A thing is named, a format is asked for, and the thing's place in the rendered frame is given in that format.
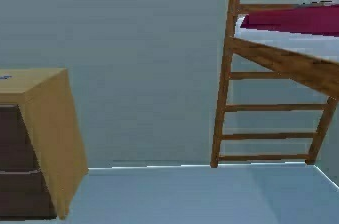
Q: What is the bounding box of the tan chest of drawers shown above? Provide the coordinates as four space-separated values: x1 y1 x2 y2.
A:
0 67 90 222

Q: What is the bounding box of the crimson bed blanket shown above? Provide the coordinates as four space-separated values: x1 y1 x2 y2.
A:
240 3 339 40

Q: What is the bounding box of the brown wooden bed frame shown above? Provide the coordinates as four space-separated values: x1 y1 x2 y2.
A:
209 0 339 169

